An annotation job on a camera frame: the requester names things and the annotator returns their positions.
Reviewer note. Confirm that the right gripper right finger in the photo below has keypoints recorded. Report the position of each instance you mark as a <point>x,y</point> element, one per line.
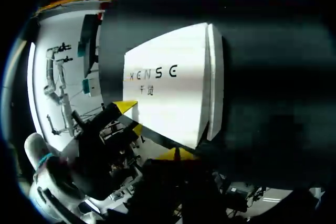
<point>197,176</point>

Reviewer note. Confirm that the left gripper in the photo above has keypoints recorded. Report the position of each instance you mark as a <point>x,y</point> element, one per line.
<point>94,155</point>

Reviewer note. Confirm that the white cardboard box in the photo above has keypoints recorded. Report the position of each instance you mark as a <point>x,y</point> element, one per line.
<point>168,51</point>

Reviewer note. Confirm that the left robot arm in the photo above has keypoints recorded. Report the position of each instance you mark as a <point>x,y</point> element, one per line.
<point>44,171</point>

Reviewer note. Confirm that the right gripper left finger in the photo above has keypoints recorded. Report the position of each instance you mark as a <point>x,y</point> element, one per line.
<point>164,171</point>

